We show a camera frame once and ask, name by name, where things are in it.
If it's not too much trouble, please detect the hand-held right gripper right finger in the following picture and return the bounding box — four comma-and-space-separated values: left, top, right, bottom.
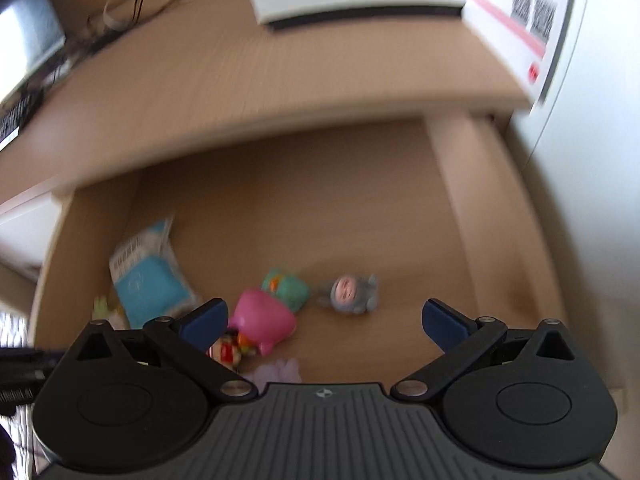
390, 298, 583, 403

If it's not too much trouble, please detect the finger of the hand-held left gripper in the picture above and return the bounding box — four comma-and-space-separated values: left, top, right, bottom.
0, 345, 66, 413

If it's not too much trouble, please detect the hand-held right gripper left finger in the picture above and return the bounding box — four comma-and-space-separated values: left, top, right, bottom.
65, 297, 258, 403

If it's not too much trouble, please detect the orange and red toy figure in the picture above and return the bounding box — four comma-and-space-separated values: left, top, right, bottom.
207, 330, 258, 366

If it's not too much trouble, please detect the pink toy figure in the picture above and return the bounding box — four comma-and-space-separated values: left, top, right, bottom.
227, 287, 298, 358

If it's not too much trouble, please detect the blue wet wipes packet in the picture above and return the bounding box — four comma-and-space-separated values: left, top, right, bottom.
109, 217, 198, 331

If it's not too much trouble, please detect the purple-haired doll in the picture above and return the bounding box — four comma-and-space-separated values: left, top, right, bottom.
247, 358, 302, 385

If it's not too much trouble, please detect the teal toy figure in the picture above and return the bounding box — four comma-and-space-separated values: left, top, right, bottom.
261, 269, 311, 313

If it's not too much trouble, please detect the green plush doll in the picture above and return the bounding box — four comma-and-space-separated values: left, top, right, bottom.
92, 295, 118, 321

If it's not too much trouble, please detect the grey doll figure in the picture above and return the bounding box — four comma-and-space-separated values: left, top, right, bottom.
314, 274, 381, 315

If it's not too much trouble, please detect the wooden drawer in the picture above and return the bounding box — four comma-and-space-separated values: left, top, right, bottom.
27, 112, 571, 391

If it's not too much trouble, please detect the black keyboard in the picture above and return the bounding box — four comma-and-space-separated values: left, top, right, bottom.
0, 85, 48, 152

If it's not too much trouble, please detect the computer monitor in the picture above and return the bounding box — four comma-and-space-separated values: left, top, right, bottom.
0, 0, 68, 106

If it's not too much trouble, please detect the white cable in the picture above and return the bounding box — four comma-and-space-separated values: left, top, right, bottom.
102, 0, 131, 28

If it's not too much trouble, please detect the black cable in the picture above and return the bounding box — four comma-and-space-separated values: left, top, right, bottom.
85, 0, 246, 36

